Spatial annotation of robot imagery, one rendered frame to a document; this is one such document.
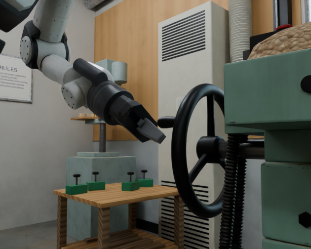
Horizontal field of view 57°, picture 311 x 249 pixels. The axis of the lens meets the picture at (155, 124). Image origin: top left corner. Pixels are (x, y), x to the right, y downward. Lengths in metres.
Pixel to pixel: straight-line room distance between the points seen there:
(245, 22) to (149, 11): 1.22
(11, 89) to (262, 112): 3.05
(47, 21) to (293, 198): 0.75
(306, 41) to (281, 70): 0.03
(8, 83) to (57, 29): 2.34
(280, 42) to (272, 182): 0.17
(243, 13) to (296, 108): 1.90
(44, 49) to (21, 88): 2.36
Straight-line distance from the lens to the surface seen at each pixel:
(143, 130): 0.59
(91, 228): 2.54
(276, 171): 0.37
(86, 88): 0.70
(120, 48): 3.29
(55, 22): 0.90
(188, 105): 0.55
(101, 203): 1.50
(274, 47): 0.29
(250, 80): 0.28
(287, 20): 2.07
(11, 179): 3.22
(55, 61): 0.86
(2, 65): 3.24
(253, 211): 2.17
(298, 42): 0.28
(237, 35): 2.09
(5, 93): 3.20
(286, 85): 0.27
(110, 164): 2.55
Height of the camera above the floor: 0.82
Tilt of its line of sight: 4 degrees up
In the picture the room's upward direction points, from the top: straight up
